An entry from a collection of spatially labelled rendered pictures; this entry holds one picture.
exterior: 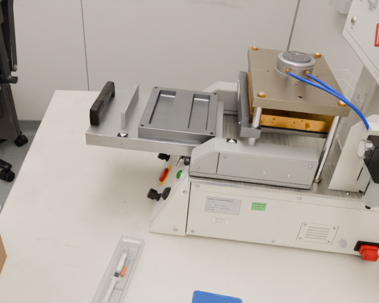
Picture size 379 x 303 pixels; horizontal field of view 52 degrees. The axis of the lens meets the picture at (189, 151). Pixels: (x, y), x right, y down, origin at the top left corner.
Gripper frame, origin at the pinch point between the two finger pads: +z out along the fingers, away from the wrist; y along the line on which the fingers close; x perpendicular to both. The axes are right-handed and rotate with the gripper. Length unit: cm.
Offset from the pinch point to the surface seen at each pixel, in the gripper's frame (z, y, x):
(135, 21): 43, -176, -22
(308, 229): 37, -24, 50
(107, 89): 17.6, -42.4, 0.4
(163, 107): 20.7, -42.2, 13.9
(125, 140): 22.2, -29.1, 7.7
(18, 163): 118, -131, -82
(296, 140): 26, -43, 47
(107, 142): 23.4, -29.1, 3.7
